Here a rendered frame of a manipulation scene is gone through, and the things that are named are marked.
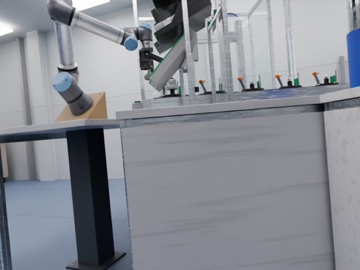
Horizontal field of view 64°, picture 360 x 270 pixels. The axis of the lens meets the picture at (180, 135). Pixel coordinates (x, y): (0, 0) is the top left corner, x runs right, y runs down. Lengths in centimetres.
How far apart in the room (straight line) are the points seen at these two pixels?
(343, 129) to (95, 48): 500
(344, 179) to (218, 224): 45
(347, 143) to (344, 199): 19
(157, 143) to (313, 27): 366
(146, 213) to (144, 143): 24
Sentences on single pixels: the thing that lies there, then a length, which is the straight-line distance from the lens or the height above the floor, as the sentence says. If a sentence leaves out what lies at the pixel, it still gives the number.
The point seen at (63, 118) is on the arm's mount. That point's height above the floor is 91.
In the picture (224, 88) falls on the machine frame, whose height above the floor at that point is 112.
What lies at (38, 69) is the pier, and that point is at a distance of 631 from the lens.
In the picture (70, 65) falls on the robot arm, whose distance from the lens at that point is 188.
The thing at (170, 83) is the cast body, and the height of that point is 106.
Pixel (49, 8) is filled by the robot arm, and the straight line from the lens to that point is 168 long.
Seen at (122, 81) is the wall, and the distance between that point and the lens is 519.
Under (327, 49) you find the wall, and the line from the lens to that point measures 436.
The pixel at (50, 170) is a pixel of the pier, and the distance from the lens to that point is 615.
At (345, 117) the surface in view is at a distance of 105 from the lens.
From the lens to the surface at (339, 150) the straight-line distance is 109.
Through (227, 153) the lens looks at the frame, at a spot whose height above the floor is 68.
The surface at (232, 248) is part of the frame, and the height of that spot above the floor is 34.
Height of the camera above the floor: 78
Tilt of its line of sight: 1 degrees down
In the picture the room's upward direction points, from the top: 5 degrees counter-clockwise
